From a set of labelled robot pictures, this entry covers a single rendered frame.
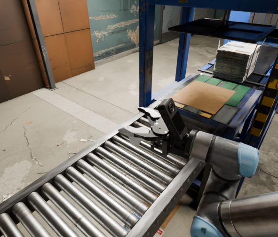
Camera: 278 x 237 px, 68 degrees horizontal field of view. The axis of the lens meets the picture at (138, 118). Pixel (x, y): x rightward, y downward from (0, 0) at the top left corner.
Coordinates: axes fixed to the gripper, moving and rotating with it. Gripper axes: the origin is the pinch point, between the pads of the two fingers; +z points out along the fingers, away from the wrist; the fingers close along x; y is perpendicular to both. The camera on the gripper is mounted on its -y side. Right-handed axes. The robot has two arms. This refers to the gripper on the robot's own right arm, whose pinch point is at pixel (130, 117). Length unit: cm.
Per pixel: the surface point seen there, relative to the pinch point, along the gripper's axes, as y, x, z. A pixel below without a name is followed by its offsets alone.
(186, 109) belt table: 53, 78, 6
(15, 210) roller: 40, -32, 41
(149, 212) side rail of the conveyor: 43.3, -5.4, -7.8
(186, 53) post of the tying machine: 42, 147, 32
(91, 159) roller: 45, 6, 33
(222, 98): 57, 109, -13
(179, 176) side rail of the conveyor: 46, 18, -12
